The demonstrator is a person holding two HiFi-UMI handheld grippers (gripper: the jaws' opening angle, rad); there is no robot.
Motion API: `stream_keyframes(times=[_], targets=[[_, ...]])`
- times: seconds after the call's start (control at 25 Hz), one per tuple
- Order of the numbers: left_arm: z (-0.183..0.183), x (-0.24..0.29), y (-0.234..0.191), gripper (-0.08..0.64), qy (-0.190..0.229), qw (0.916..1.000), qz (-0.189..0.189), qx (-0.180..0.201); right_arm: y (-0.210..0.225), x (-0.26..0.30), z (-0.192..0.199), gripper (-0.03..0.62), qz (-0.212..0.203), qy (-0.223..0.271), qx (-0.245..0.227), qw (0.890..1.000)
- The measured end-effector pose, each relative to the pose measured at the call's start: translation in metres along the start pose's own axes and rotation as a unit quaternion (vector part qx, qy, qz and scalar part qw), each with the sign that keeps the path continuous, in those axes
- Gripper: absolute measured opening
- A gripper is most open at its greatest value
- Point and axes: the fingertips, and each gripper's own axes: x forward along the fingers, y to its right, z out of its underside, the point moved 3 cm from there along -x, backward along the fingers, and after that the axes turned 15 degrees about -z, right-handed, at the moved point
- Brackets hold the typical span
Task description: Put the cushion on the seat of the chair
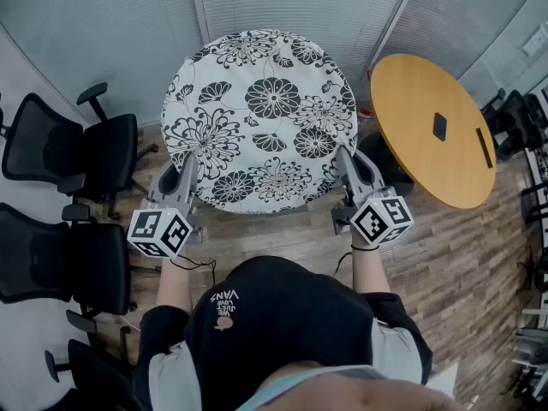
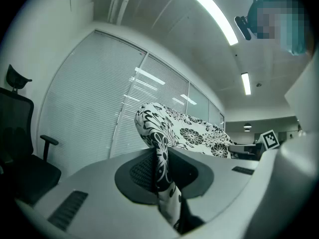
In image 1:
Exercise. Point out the black wrist band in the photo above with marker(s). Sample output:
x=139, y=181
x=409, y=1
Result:
x=364, y=249

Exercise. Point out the black phone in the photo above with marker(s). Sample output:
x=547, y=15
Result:
x=439, y=126

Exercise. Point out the round floral black white cushion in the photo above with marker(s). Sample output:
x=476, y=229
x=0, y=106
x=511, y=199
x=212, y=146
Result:
x=274, y=97

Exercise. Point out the black bar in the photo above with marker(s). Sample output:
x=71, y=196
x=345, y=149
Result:
x=485, y=148

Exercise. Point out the person's left forearm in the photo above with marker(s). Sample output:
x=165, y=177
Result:
x=173, y=289

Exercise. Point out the black office chair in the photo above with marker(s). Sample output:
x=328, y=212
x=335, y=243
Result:
x=94, y=375
x=107, y=152
x=514, y=122
x=98, y=263

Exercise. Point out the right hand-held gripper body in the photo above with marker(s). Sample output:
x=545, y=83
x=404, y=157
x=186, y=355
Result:
x=381, y=221

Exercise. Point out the round wooden table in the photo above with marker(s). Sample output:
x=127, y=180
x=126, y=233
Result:
x=419, y=101

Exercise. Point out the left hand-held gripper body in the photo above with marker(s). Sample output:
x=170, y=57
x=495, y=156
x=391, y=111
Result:
x=160, y=231

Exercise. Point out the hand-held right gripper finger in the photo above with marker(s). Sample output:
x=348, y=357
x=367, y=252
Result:
x=349, y=169
x=370, y=176

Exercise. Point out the person's right forearm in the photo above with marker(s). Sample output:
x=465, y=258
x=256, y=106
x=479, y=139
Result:
x=368, y=272

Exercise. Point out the person's masked face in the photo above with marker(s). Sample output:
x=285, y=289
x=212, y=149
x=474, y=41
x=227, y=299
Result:
x=342, y=392

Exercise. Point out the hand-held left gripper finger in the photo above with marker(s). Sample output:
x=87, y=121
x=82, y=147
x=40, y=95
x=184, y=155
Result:
x=190, y=178
x=171, y=182

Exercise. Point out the person's black t-shirt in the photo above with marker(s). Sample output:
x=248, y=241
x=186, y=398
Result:
x=278, y=315

